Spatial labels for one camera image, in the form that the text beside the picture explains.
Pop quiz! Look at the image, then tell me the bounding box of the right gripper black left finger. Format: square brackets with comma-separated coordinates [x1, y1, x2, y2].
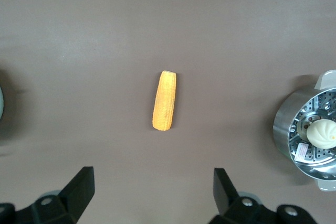
[0, 166, 96, 224]

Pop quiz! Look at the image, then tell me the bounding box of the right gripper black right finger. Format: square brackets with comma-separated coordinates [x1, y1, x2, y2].
[209, 167, 320, 224]

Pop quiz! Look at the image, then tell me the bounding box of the yellow corn cob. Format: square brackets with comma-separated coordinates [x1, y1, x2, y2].
[152, 70, 177, 132]

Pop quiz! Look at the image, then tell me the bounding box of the steel steamer pot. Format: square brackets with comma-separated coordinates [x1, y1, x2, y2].
[272, 69, 336, 192]

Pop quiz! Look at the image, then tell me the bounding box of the steel cooking pot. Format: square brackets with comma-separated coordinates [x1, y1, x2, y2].
[0, 69, 5, 123]

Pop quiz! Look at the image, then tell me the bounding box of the white steamed bun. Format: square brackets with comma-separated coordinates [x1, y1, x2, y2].
[306, 118, 336, 149]

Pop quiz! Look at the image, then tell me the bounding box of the perforated steel steamer insert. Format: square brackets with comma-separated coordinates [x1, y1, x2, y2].
[288, 89, 336, 168]

